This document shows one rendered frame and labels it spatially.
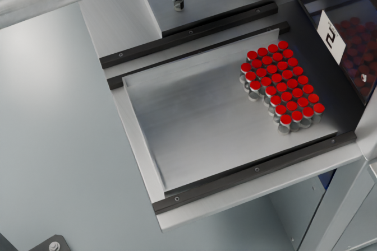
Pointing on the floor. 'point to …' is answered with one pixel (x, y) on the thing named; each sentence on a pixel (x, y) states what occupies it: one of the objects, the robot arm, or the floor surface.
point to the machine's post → (345, 187)
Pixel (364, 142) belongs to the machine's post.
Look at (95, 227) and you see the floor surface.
